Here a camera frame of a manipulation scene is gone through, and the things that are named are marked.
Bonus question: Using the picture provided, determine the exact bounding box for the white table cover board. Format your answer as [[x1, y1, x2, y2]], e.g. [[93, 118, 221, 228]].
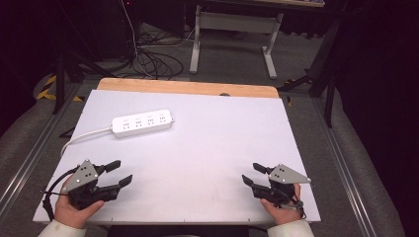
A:
[[33, 89, 321, 226]]

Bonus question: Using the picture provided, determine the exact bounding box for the tangle of black floor cables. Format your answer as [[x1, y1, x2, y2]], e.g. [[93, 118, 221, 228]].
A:
[[130, 31, 186, 81]]

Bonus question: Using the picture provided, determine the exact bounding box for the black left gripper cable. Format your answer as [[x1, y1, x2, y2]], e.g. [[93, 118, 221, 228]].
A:
[[41, 165, 81, 222]]

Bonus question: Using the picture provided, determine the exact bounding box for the white power strip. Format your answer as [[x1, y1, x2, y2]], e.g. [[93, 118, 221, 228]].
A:
[[111, 109, 176, 139]]

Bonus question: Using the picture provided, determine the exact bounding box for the person's right hand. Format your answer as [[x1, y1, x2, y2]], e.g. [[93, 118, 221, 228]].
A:
[[260, 183, 303, 226]]

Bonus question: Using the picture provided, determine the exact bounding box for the thin white floor cable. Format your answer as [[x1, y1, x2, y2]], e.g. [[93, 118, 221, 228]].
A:
[[121, 0, 156, 80]]

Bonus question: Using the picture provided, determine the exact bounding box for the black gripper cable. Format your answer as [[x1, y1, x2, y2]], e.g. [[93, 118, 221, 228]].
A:
[[279, 189, 307, 220], [41, 165, 81, 222]]

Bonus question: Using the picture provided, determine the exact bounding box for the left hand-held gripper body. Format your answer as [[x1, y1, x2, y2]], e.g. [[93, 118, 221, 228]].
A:
[[60, 159, 122, 210]]

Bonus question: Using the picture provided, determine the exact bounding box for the black metal stand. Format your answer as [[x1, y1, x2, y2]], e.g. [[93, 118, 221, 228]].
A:
[[277, 18, 341, 128], [52, 45, 117, 116]]

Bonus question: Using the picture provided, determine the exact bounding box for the aluminium floor rail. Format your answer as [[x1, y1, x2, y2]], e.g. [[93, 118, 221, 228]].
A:
[[0, 82, 82, 211], [311, 98, 377, 237]]

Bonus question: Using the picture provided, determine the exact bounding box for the white power strip cable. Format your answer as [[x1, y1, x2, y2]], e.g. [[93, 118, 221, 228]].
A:
[[60, 126, 114, 156]]

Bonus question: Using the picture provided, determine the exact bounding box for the person's left hand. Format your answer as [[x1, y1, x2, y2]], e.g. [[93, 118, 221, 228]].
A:
[[53, 177, 106, 230]]

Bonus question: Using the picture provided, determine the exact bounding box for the yellow black floor tape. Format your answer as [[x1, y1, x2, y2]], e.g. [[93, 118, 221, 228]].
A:
[[36, 74, 85, 103]]

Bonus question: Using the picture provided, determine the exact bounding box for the dark equipment cabinet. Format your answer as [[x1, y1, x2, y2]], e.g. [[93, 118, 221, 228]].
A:
[[97, 0, 143, 61]]

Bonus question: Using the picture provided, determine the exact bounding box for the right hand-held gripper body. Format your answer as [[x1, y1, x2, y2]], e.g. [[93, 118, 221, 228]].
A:
[[251, 163, 312, 208]]

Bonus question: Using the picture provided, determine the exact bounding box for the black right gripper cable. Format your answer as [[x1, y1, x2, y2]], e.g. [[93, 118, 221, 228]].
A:
[[279, 189, 307, 220]]

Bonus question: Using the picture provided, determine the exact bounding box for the white metal desk frame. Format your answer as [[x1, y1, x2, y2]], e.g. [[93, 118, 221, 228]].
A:
[[189, 4, 285, 80]]

